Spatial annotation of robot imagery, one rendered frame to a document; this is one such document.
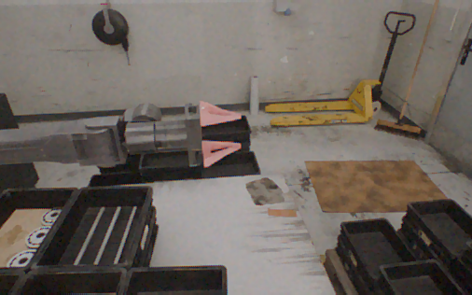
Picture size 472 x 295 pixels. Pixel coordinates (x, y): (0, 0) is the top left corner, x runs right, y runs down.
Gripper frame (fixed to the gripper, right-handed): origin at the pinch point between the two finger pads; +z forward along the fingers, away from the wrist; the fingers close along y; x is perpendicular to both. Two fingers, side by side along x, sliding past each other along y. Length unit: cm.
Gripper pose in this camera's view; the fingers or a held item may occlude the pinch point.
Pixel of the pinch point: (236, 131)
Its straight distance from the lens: 58.8
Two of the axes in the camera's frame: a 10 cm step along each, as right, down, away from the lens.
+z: 9.9, -0.7, 1.2
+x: 1.4, 5.0, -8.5
